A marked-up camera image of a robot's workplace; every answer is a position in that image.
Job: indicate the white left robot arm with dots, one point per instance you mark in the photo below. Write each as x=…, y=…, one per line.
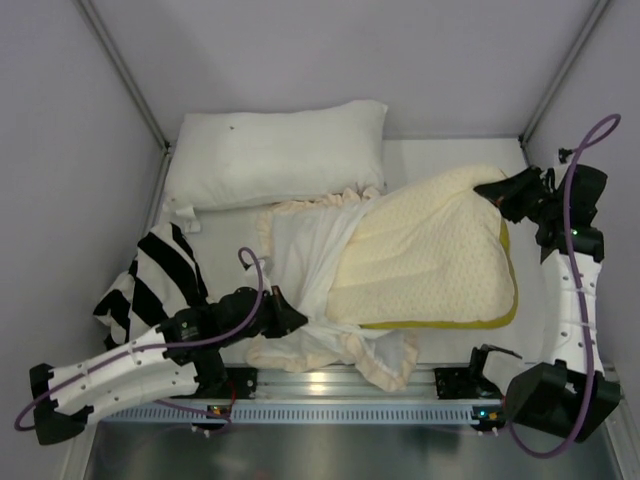
x=179, y=357

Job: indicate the black white striped cloth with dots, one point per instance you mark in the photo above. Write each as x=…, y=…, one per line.
x=163, y=279

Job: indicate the right corner aluminium post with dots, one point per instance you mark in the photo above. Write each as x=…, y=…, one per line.
x=595, y=15

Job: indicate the left corner aluminium post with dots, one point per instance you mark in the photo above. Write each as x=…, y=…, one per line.
x=99, y=29

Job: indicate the cream yellow-edged pillow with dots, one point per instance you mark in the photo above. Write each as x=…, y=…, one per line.
x=431, y=254

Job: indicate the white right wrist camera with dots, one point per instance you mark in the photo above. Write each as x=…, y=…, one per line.
x=564, y=154

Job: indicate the corner aluminium post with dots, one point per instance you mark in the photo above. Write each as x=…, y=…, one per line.
x=99, y=29
x=595, y=15

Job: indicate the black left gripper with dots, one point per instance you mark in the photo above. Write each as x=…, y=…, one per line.
x=276, y=316

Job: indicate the white plain pillow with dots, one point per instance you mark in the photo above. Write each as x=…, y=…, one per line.
x=225, y=161

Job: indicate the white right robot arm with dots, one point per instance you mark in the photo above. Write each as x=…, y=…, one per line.
x=565, y=393

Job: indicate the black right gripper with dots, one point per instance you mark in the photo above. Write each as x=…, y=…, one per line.
x=516, y=193

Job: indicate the grey plush cream-frilled pillowcase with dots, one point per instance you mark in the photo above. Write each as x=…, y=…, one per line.
x=301, y=244

